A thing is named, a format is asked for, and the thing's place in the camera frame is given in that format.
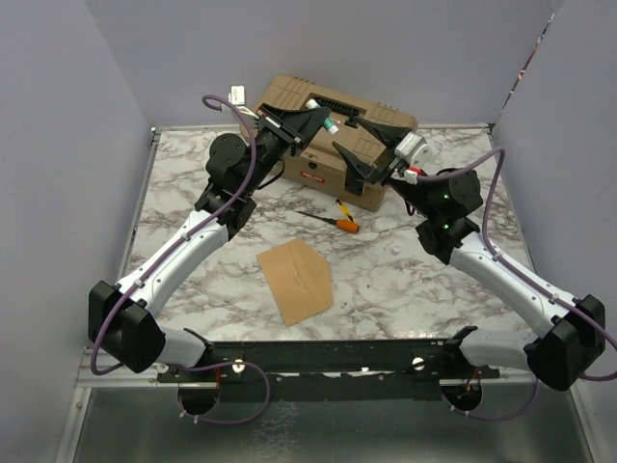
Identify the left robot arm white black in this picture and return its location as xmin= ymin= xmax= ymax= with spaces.
xmin=88 ymin=103 xmax=331 ymax=381

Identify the green white glue stick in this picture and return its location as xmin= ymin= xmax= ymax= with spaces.
xmin=306 ymin=98 xmax=340 ymax=135

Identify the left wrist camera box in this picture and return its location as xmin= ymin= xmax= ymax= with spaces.
xmin=228 ymin=85 xmax=247 ymax=106

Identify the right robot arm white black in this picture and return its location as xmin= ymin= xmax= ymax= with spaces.
xmin=334 ymin=117 xmax=606 ymax=391

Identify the yellow black small tool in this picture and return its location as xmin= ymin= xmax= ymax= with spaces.
xmin=335 ymin=199 xmax=355 ymax=223

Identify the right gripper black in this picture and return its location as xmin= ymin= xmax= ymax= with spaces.
xmin=333 ymin=116 xmax=439 ymax=219

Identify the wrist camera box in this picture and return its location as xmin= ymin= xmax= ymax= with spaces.
xmin=394 ymin=131 xmax=434 ymax=170
xmin=228 ymin=85 xmax=247 ymax=106

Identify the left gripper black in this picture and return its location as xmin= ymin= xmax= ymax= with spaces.
xmin=243 ymin=103 xmax=330 ymax=196

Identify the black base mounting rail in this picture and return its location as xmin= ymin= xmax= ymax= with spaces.
xmin=157 ymin=339 xmax=499 ymax=403

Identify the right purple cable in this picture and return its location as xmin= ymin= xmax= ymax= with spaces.
xmin=416 ymin=147 xmax=617 ymax=421

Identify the orange handled screwdriver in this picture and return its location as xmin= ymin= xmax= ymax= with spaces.
xmin=299 ymin=211 xmax=360 ymax=233

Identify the brown paper envelope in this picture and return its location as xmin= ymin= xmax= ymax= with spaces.
xmin=256 ymin=238 xmax=334 ymax=326

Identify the tan plastic toolbox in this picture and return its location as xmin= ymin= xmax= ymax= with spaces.
xmin=239 ymin=73 xmax=418 ymax=213

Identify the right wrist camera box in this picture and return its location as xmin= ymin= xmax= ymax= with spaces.
xmin=394 ymin=131 xmax=434 ymax=170

